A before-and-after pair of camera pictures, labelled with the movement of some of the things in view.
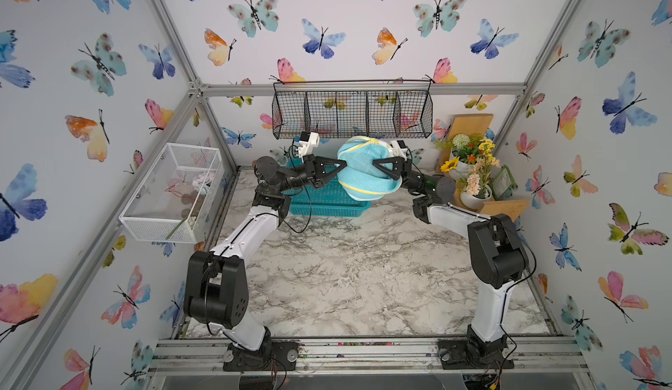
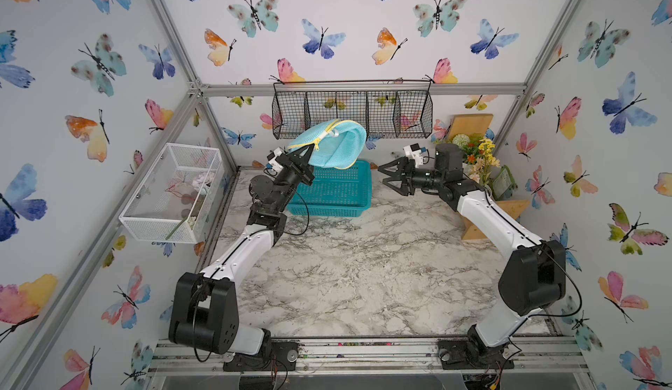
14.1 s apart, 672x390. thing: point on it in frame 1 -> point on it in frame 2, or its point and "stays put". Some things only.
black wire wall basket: x=352 y=108 stays put
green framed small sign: x=502 y=183 stays put
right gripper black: x=408 y=174 stays put
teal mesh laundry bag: x=361 y=178 -> x=339 y=143
